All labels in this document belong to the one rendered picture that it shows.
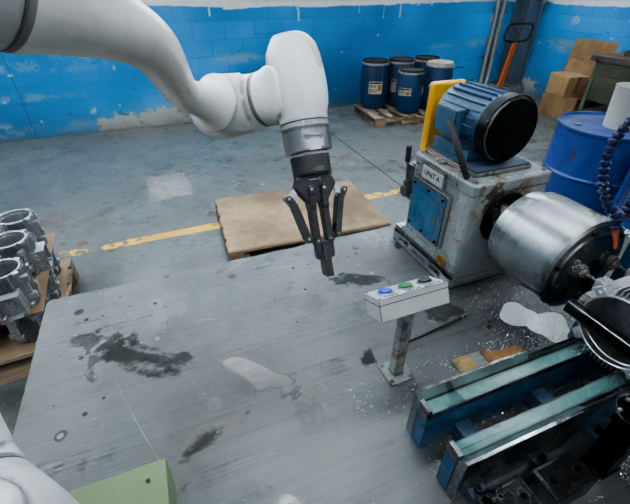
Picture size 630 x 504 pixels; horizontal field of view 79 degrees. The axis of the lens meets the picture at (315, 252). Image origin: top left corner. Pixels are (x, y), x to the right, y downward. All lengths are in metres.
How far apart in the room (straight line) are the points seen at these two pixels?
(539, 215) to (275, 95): 0.70
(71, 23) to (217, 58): 5.44
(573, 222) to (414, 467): 0.65
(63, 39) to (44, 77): 5.48
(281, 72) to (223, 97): 0.11
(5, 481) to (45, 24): 0.47
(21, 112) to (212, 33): 2.50
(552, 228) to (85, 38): 0.95
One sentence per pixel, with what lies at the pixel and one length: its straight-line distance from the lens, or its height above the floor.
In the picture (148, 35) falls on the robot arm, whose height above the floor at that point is 1.56.
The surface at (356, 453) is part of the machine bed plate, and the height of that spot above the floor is 0.80.
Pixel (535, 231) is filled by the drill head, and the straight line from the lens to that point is 1.07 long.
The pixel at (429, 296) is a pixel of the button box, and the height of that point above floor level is 1.06.
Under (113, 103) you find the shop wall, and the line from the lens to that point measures 5.88.
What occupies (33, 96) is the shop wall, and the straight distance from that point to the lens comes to 5.98.
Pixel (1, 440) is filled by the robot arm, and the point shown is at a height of 1.09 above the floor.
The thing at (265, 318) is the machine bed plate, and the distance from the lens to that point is 1.16.
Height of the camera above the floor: 1.61
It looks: 35 degrees down
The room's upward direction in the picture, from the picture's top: straight up
